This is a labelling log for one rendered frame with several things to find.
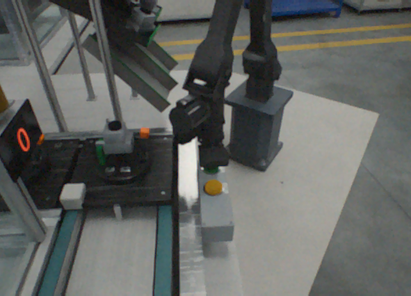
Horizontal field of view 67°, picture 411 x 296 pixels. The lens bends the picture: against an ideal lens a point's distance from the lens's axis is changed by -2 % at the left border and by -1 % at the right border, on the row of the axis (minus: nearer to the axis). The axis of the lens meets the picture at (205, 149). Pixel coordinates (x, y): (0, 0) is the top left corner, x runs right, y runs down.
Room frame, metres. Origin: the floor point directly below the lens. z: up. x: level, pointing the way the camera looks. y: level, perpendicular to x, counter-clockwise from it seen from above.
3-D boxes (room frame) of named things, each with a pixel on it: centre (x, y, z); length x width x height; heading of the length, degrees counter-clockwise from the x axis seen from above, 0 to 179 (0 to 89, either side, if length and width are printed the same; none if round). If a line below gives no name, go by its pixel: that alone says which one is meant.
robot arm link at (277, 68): (0.76, -0.15, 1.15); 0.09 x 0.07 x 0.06; 54
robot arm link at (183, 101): (0.54, 0.01, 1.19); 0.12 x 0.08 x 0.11; 144
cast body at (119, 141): (0.57, 0.21, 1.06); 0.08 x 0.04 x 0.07; 94
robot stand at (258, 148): (0.76, -0.15, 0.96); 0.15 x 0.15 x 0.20; 57
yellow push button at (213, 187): (0.50, -0.02, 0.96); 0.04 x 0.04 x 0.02
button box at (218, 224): (0.50, -0.02, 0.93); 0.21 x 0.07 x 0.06; 4
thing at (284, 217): (0.79, -0.11, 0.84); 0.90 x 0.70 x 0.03; 147
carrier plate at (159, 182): (0.57, 0.20, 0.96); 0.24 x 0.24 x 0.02; 4
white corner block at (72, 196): (0.47, 0.29, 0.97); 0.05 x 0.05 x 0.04; 4
